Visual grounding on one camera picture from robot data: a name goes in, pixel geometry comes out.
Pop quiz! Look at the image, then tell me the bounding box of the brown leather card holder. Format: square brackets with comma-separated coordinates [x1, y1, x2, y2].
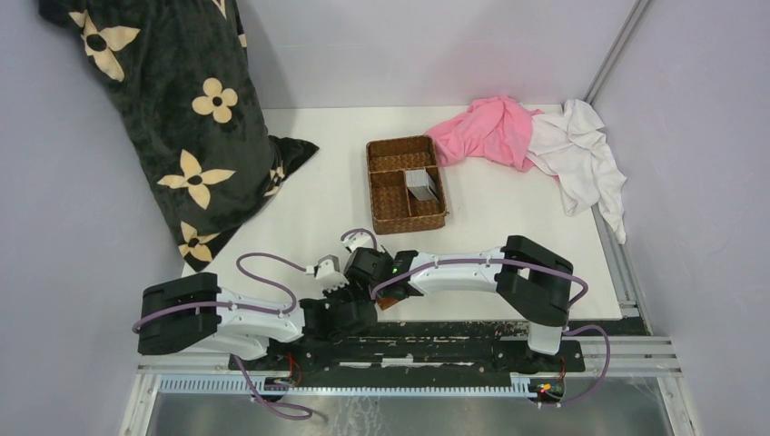
[376, 296, 400, 311]

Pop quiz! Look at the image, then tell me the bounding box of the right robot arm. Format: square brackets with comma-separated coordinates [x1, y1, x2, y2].
[341, 230, 587, 371]

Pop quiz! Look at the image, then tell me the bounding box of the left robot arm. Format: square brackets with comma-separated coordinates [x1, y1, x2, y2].
[132, 272, 378, 370]

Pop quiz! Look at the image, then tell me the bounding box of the grey card stack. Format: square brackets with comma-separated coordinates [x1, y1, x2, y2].
[404, 169, 439, 202]

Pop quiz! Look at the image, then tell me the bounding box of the brown woven basket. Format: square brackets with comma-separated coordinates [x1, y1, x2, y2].
[366, 135, 449, 235]

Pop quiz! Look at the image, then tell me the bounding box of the pink cloth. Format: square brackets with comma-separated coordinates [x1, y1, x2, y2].
[426, 95, 542, 172]

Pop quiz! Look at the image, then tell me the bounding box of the white cloth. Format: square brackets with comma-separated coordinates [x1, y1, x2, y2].
[527, 99, 627, 244]

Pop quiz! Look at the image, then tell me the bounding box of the black floral pillow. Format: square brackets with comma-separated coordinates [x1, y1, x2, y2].
[37, 1, 318, 272]

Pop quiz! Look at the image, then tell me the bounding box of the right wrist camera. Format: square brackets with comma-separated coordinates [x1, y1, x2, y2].
[340, 228, 378, 253]

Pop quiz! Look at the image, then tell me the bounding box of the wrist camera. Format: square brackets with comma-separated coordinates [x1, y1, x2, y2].
[305, 254, 350, 291]
[340, 228, 378, 253]

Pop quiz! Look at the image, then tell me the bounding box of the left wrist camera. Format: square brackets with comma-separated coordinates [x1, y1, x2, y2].
[305, 254, 350, 291]

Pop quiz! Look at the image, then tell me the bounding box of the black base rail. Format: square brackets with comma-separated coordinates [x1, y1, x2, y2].
[242, 322, 586, 377]

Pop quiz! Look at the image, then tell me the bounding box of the grey cable duct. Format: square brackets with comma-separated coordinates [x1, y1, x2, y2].
[158, 373, 540, 400]

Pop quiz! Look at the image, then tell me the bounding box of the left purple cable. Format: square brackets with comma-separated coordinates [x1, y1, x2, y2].
[131, 253, 315, 421]

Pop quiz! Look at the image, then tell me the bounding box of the purple cable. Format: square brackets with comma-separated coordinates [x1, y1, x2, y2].
[131, 253, 315, 421]
[340, 228, 612, 408]

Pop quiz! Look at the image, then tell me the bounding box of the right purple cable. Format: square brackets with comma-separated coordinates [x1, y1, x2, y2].
[340, 228, 612, 408]

